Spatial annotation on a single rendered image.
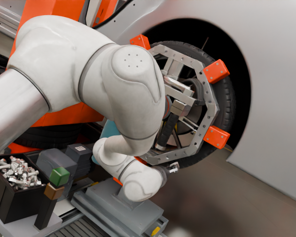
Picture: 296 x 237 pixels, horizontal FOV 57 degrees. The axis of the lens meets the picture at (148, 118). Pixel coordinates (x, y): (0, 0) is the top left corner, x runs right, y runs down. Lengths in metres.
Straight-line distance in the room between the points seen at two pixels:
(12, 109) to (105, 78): 0.16
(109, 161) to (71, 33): 0.55
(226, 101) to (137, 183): 0.60
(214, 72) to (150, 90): 0.80
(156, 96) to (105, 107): 0.09
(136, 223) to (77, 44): 1.19
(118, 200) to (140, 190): 0.72
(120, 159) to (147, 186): 0.14
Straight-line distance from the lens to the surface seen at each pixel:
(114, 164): 0.97
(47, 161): 1.44
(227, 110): 1.29
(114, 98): 0.45
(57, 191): 0.86
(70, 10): 1.29
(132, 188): 0.93
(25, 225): 0.97
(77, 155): 1.52
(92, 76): 0.47
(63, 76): 0.49
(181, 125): 1.53
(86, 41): 0.51
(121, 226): 1.62
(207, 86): 1.22
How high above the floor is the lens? 1.08
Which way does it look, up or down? 14 degrees down
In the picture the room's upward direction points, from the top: 24 degrees clockwise
